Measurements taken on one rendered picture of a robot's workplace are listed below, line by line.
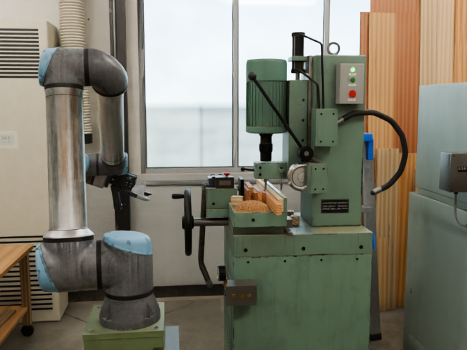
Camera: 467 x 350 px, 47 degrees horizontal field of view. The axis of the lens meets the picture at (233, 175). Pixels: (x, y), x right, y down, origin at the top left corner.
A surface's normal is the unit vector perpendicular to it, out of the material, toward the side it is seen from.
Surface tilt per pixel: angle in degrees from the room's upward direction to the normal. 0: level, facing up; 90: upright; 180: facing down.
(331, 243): 90
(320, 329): 90
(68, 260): 80
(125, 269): 90
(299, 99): 90
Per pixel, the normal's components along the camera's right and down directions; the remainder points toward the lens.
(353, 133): 0.11, 0.13
